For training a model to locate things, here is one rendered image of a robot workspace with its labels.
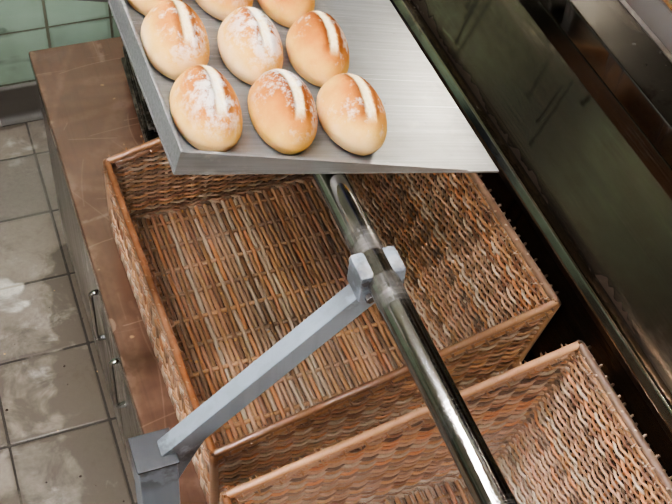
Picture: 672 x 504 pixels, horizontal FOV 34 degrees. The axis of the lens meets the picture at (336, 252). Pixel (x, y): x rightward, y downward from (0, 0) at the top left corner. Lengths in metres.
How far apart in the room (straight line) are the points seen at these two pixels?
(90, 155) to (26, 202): 0.76
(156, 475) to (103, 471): 1.09
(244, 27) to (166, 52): 0.09
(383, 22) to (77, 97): 0.87
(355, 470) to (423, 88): 0.50
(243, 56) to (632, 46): 0.45
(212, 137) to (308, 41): 0.20
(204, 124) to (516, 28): 0.60
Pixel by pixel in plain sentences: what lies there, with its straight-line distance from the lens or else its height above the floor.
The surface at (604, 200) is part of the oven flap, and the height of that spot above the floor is 1.01.
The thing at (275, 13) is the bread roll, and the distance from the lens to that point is 1.22.
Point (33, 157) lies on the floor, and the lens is 2.78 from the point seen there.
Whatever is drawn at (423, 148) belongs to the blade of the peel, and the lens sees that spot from 1.14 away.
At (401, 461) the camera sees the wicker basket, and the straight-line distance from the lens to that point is 1.44.
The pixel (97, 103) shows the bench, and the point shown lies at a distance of 2.03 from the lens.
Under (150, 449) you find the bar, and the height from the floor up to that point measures 0.95.
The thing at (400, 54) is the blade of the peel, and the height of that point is 1.14.
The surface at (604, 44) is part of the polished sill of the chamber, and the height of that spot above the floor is 1.18.
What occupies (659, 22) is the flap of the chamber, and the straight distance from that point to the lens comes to 0.93.
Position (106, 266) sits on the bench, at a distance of 1.76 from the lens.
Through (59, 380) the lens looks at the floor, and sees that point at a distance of 2.34.
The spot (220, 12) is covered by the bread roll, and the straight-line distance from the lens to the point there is 1.19.
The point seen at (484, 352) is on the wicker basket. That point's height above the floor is 0.78.
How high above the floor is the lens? 1.92
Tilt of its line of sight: 49 degrees down
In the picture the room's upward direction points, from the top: 7 degrees clockwise
